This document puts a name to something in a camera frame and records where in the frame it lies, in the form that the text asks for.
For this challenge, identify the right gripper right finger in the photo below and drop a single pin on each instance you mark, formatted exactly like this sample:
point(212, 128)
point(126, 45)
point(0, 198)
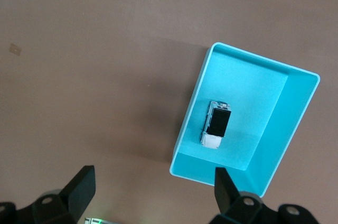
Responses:
point(227, 195)

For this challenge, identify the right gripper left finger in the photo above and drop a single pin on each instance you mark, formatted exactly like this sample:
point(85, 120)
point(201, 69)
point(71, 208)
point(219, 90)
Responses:
point(79, 189)

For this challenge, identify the white jeep toy black roof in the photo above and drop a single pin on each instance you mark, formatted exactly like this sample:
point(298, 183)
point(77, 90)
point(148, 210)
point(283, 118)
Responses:
point(217, 123)

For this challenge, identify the cyan plastic bin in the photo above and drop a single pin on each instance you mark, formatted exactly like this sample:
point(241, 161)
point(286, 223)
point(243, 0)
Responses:
point(251, 97)

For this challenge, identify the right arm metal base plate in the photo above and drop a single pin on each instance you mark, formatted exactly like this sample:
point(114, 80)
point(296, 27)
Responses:
point(97, 221)

